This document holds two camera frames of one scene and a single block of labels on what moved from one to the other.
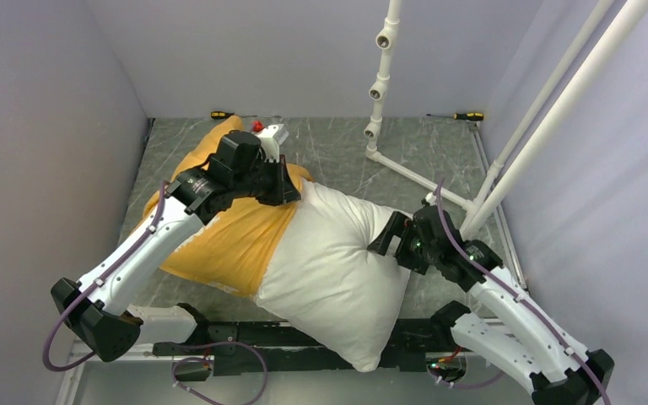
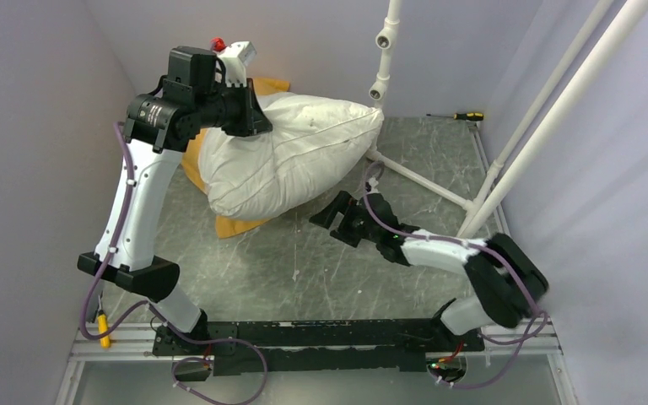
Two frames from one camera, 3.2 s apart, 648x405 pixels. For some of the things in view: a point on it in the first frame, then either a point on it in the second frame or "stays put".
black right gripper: [400, 225] to [342, 202]
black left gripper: [285, 190] to [252, 120]
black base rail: [254, 347] stays put
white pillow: [327, 283] to [315, 145]
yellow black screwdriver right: [462, 116] stays put
